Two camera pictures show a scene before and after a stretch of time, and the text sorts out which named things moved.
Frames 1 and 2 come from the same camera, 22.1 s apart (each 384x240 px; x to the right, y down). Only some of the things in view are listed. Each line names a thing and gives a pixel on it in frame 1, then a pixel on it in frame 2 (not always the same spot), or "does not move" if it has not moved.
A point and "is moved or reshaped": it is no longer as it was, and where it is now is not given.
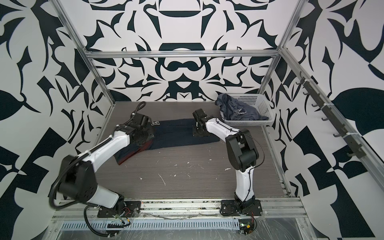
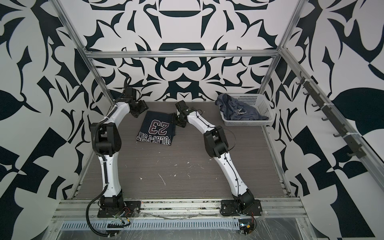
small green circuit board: x=246 y=226 does not move
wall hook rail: x=321 y=103 does not move
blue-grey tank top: x=233 y=110 does not move
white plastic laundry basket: x=259 y=101 does not move
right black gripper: x=195 y=132 to x=174 y=119
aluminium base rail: x=271 y=209 does not move
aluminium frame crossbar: x=109 y=54 does not move
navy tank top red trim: x=167 y=132 is moved or reshaped
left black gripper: x=149 y=129 to x=145 y=107
